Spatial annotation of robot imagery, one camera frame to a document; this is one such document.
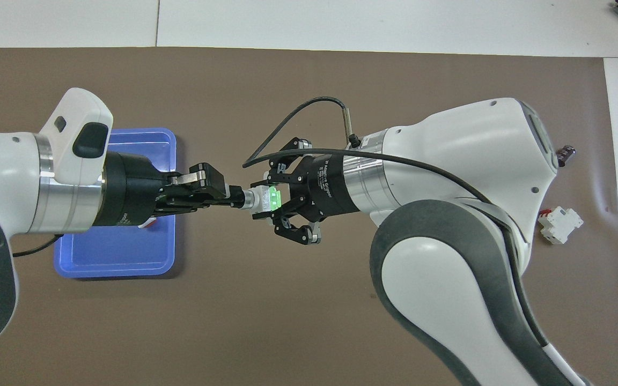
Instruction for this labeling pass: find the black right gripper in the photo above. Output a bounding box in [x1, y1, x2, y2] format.
[266, 138, 354, 246]

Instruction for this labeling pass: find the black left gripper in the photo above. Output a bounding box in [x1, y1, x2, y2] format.
[94, 152, 246, 227]

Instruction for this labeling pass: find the white green selector switch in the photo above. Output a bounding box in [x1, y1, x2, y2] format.
[239, 183, 285, 219]

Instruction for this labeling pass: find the blue plastic tray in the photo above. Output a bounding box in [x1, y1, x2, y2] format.
[54, 128, 177, 279]

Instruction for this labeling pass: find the brown table mat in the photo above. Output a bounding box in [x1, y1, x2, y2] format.
[0, 47, 618, 386]

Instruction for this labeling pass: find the white circuit breaker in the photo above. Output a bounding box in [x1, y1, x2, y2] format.
[538, 206, 584, 245]

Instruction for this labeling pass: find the small black component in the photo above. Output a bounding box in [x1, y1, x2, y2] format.
[556, 145, 578, 168]

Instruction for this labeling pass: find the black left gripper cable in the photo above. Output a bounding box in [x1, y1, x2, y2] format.
[13, 234, 64, 258]

